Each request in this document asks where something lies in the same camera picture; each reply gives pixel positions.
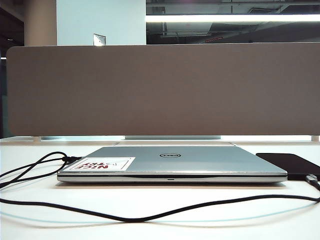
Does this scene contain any black smartphone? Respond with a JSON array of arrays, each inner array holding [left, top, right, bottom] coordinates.
[[256, 152, 320, 181]]

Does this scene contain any black charging cable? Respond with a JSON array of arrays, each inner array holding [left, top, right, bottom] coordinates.
[[0, 151, 320, 223]]

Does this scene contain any brown desk divider panel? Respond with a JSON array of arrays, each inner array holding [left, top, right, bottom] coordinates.
[[6, 42, 320, 137]]

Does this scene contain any white red laptop sticker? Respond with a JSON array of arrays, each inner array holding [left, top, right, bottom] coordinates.
[[68, 156, 136, 172]]

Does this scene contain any silver Dell laptop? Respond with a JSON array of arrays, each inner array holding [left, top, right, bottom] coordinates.
[[56, 146, 288, 183]]

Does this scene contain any white ceiling light strip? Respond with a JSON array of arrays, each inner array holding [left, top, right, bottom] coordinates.
[[145, 14, 320, 23]]

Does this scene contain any white desk cable flap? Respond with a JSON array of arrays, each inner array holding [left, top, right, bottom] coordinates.
[[112, 141, 238, 148]]

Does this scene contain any silver wall plate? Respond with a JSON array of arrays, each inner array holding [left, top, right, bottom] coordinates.
[[92, 33, 107, 47]]

